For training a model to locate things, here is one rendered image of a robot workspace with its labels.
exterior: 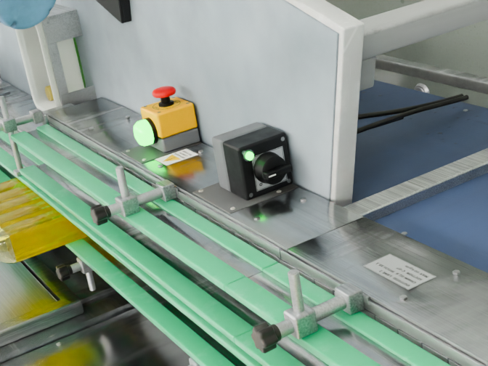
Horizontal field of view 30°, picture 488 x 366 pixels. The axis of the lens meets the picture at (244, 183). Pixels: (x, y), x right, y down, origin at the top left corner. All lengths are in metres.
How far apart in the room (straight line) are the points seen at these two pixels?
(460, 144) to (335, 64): 0.36
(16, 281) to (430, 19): 1.00
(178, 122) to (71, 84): 0.50
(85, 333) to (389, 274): 0.79
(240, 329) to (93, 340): 0.55
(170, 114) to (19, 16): 0.30
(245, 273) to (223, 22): 0.42
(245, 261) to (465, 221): 0.28
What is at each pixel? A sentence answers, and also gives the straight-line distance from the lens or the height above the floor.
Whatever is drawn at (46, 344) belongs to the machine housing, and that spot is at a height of 1.07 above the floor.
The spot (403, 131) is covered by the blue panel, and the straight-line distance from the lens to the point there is 1.52.
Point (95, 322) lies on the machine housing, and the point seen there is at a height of 0.97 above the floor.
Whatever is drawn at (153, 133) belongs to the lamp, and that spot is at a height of 0.83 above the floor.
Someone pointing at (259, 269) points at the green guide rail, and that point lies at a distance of 1.13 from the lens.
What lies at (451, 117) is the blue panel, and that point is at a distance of 1.56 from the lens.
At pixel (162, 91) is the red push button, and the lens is 1.52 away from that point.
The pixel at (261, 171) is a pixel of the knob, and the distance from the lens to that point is 1.25.
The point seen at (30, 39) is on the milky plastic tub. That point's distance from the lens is 2.09.
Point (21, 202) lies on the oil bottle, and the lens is 1.81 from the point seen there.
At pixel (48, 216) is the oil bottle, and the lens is 1.72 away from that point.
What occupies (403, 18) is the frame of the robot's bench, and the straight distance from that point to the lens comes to 1.24.
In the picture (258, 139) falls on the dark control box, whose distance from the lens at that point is 1.27.
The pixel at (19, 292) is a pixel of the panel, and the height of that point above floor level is 1.06.
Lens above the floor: 1.37
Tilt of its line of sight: 25 degrees down
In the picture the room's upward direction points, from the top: 110 degrees counter-clockwise
